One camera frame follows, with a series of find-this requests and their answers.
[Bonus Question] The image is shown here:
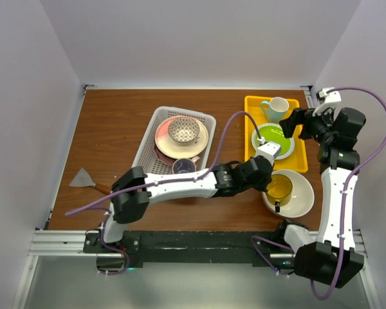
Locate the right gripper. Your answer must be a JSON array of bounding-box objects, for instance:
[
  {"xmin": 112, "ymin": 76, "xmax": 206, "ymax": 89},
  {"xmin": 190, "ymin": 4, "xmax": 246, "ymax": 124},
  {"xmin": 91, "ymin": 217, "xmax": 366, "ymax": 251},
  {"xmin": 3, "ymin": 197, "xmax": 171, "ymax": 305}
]
[{"xmin": 279, "ymin": 104, "xmax": 335, "ymax": 145}]

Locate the yellow glass cup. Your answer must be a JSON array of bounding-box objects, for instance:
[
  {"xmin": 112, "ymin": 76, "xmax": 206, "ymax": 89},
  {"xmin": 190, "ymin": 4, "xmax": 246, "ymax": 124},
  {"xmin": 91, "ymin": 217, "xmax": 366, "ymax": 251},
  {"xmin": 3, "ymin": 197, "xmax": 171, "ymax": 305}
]
[{"xmin": 266, "ymin": 174, "xmax": 293, "ymax": 213}]

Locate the cream ceramic bowl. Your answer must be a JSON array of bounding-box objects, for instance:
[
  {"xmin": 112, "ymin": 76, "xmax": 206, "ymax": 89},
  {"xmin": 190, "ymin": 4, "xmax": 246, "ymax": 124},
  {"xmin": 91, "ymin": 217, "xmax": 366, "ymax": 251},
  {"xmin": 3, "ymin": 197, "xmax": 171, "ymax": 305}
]
[{"xmin": 262, "ymin": 169, "xmax": 315, "ymax": 219}]

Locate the pink purple mug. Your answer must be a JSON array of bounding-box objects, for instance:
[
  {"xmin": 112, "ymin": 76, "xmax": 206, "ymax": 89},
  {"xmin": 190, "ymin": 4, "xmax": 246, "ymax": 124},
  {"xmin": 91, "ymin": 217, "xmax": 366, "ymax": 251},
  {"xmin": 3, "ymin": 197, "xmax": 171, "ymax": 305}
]
[{"xmin": 172, "ymin": 156, "xmax": 200, "ymax": 174}]

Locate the pink cream branch plate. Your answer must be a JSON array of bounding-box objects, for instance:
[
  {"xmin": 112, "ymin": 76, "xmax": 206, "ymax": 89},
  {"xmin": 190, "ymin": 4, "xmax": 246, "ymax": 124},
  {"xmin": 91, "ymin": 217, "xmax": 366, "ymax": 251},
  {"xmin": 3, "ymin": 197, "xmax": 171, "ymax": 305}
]
[{"xmin": 154, "ymin": 116, "xmax": 209, "ymax": 159}]

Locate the purple patterned small bowl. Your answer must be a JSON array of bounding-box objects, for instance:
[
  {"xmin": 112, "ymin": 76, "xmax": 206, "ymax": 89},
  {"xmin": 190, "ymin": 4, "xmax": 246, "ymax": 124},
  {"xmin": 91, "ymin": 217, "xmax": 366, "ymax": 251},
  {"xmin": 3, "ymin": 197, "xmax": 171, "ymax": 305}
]
[{"xmin": 168, "ymin": 117, "xmax": 200, "ymax": 145}]

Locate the pink dotted scalloped plate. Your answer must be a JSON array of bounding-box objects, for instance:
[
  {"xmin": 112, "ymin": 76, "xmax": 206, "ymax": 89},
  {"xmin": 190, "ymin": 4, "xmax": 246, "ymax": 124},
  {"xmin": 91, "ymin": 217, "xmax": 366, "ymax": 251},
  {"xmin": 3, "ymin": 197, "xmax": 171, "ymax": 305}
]
[{"xmin": 154, "ymin": 147, "xmax": 176, "ymax": 166}]

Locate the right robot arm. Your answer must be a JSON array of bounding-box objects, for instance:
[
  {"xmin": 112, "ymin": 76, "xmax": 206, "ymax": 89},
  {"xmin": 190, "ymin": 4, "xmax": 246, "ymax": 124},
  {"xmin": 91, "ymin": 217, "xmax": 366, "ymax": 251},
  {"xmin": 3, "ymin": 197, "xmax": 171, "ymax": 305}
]
[{"xmin": 273, "ymin": 108, "xmax": 366, "ymax": 288}]

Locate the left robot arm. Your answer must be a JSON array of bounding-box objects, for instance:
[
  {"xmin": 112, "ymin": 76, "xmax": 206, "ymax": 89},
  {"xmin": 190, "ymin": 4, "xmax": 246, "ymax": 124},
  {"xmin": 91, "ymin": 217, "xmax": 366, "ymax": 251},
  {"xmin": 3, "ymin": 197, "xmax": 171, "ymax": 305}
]
[{"xmin": 97, "ymin": 155, "xmax": 275, "ymax": 252}]

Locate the light blue mug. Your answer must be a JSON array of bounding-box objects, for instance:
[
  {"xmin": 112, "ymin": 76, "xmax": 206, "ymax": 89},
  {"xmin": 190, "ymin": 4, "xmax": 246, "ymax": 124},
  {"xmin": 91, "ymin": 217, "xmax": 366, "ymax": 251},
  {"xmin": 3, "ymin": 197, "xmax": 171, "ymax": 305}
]
[{"xmin": 260, "ymin": 97, "xmax": 290, "ymax": 123}]

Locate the lime green plate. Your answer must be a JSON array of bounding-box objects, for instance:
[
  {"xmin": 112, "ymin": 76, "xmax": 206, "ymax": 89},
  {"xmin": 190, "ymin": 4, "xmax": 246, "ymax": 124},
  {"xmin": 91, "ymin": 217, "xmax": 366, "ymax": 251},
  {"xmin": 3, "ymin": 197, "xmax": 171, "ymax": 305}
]
[{"xmin": 258, "ymin": 123, "xmax": 295, "ymax": 160}]

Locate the yellow plastic tray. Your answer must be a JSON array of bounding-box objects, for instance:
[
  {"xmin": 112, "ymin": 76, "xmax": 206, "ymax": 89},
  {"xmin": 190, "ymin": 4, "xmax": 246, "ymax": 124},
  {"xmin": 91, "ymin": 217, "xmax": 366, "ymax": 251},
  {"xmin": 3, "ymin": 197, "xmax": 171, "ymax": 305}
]
[{"xmin": 244, "ymin": 95, "xmax": 308, "ymax": 173}]

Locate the white plastic basket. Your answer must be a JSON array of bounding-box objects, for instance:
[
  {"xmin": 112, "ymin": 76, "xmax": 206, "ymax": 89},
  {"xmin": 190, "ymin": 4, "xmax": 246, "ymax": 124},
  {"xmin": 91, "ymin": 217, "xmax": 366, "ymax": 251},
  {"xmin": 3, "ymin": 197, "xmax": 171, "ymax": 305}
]
[{"xmin": 132, "ymin": 106, "xmax": 217, "ymax": 174}]

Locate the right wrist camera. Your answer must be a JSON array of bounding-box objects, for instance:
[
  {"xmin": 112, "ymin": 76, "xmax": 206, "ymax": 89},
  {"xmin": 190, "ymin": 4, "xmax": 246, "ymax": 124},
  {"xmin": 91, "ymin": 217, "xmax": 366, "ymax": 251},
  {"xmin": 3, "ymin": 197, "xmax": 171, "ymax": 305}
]
[{"xmin": 313, "ymin": 88, "xmax": 342, "ymax": 116}]

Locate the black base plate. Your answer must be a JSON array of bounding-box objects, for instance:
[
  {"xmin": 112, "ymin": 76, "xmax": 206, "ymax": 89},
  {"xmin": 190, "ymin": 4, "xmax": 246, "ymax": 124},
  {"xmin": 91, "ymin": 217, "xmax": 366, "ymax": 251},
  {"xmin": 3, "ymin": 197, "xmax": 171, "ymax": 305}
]
[{"xmin": 83, "ymin": 230, "xmax": 311, "ymax": 271}]

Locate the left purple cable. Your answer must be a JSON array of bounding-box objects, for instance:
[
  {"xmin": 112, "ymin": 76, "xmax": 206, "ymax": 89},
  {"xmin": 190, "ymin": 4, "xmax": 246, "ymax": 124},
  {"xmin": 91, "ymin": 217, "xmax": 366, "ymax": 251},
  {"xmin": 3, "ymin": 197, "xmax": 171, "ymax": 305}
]
[{"xmin": 65, "ymin": 111, "xmax": 266, "ymax": 276}]

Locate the spatula with wooden handle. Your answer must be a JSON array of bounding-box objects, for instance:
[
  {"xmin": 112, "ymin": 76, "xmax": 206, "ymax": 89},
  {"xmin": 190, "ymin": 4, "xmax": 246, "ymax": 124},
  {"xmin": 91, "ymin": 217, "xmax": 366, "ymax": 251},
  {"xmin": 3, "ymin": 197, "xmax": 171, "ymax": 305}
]
[{"xmin": 69, "ymin": 168, "xmax": 111, "ymax": 194}]

